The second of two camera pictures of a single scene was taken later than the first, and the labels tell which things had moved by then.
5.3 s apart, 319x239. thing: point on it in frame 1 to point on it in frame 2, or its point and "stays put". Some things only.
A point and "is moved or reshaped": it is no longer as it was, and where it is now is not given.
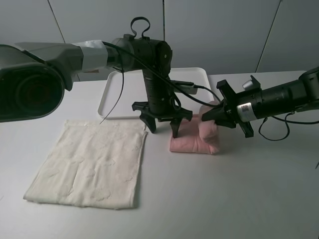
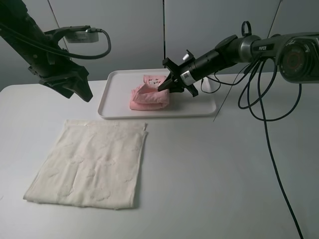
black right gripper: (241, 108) to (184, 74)
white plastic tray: (121, 88) stays put
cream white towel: (93, 165) stays put
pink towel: (197, 136) is moved or reshaped
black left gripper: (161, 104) to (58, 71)
